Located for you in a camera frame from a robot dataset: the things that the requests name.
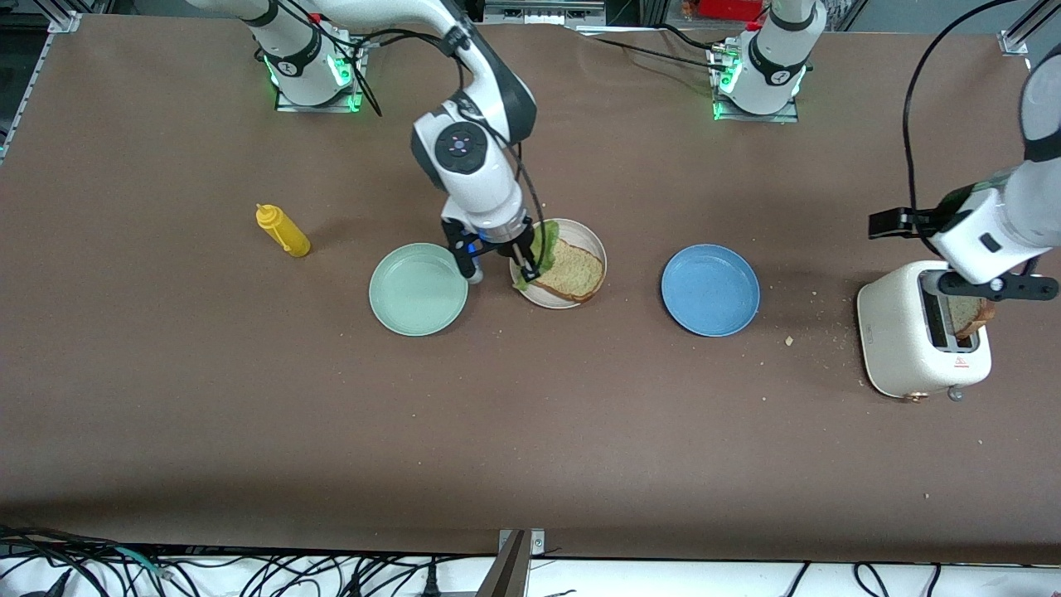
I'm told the green lettuce leaf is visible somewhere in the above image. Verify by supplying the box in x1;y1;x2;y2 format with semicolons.
512;219;561;293

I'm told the brown bread slice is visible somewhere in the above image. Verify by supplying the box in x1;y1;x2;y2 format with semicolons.
530;236;607;303
945;294;996;339

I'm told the yellow squeeze sauce bottle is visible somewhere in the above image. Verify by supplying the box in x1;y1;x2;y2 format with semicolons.
255;203;312;258

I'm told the beige plate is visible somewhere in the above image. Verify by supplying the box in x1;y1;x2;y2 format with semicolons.
509;218;608;310

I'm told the mint green plate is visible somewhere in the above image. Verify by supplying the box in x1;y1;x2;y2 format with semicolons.
369;242;469;337

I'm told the blue plate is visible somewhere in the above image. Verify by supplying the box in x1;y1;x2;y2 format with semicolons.
661;244;761;337

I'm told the white toaster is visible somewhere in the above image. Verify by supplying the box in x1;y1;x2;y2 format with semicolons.
856;260;993;403

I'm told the aluminium corner profile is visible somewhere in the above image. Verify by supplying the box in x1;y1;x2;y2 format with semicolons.
999;0;1045;55

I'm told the red box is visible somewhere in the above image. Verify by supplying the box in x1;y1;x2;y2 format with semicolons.
686;0;768;22

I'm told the grey metal bar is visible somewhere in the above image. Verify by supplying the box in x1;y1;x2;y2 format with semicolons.
477;531;531;597

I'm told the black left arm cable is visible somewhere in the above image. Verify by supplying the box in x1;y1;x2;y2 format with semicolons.
902;0;1008;221

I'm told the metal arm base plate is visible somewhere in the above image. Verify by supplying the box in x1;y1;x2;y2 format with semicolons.
275;33;366;113
711;41;801;124

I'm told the aluminium frame beam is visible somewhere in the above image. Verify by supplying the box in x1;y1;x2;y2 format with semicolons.
485;0;606;26

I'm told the black cable on table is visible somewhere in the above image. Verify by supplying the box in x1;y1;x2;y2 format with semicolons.
572;25;734;74

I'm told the metal table bracket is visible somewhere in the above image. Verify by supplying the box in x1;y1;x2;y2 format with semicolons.
497;528;546;558

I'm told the teal-tipped cable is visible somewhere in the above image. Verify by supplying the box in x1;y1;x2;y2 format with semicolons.
112;545;175;580

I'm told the aluminium frame rail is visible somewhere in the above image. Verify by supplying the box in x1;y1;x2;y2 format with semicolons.
0;12;82;163

